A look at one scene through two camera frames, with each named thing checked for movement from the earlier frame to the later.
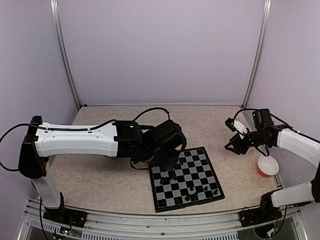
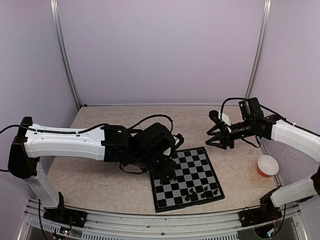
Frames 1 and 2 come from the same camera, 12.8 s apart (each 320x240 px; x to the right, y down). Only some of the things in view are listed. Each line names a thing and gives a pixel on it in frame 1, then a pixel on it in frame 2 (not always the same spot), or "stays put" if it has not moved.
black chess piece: x=187 y=198 stays put
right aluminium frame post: x=266 y=20 stays put
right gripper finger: x=238 y=144 → x=211 y=131
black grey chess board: x=196 y=183 stays put
